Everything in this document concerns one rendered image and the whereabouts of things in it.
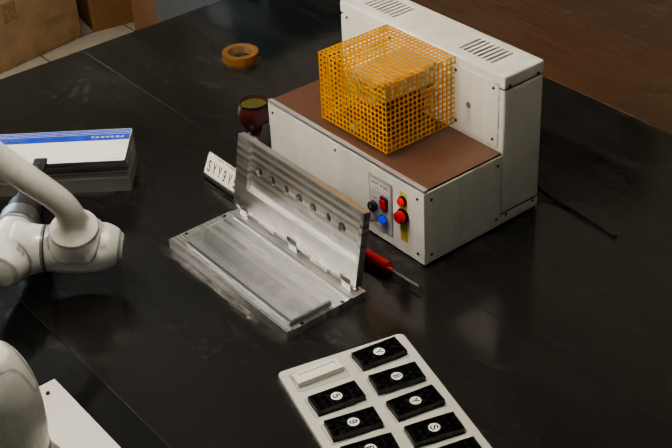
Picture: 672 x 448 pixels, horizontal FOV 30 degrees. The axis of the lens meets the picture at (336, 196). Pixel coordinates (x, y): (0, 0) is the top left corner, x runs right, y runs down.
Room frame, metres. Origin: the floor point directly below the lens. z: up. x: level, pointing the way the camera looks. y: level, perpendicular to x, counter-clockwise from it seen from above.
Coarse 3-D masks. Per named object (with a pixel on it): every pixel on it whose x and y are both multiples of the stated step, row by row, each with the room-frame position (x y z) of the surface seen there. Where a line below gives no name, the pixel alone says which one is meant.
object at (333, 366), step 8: (328, 360) 1.87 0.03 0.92; (336, 360) 1.87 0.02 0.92; (312, 368) 1.85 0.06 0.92; (320, 368) 1.85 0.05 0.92; (328, 368) 1.85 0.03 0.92; (336, 368) 1.84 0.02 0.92; (296, 376) 1.83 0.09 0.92; (304, 376) 1.83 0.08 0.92; (312, 376) 1.82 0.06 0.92; (320, 376) 1.83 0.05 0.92; (328, 376) 1.83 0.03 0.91; (296, 384) 1.81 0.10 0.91; (304, 384) 1.81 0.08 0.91
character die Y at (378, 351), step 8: (376, 344) 1.91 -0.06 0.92; (384, 344) 1.91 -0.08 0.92; (392, 344) 1.91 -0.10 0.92; (400, 344) 1.90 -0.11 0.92; (352, 352) 1.89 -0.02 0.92; (360, 352) 1.89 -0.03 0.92; (368, 352) 1.89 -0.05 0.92; (376, 352) 1.88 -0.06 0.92; (384, 352) 1.88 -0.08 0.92; (392, 352) 1.88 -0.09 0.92; (400, 352) 1.88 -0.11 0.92; (360, 360) 1.86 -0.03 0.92; (368, 360) 1.86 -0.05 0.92; (376, 360) 1.87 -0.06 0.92; (384, 360) 1.86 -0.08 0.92; (368, 368) 1.85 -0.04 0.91
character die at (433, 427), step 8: (440, 416) 1.70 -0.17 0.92; (448, 416) 1.70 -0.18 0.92; (456, 416) 1.69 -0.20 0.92; (416, 424) 1.68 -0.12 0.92; (424, 424) 1.68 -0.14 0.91; (432, 424) 1.67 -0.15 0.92; (440, 424) 1.67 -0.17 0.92; (448, 424) 1.67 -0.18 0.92; (456, 424) 1.67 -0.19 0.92; (408, 432) 1.66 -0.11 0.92; (416, 432) 1.66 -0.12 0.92; (424, 432) 1.66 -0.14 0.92; (432, 432) 1.66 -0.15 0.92; (440, 432) 1.66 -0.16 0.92; (448, 432) 1.65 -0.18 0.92; (456, 432) 1.65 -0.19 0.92; (464, 432) 1.66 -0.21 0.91; (416, 440) 1.64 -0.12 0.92; (424, 440) 1.63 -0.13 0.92; (432, 440) 1.64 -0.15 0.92; (440, 440) 1.64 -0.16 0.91
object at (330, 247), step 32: (256, 160) 2.39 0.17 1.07; (288, 160) 2.31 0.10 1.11; (256, 192) 2.38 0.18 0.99; (288, 192) 2.29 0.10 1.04; (320, 192) 2.21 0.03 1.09; (288, 224) 2.26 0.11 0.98; (320, 224) 2.20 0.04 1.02; (352, 224) 2.12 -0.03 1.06; (320, 256) 2.16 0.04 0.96; (352, 256) 2.11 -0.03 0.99
